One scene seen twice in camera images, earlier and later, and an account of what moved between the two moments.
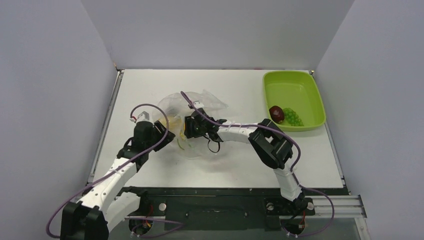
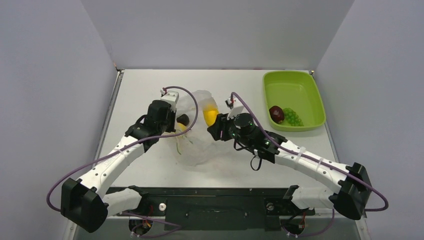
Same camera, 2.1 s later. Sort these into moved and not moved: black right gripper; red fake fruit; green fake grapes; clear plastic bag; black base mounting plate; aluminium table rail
Moved: black right gripper; clear plastic bag
Not moved: black base mounting plate; green fake grapes; aluminium table rail; red fake fruit
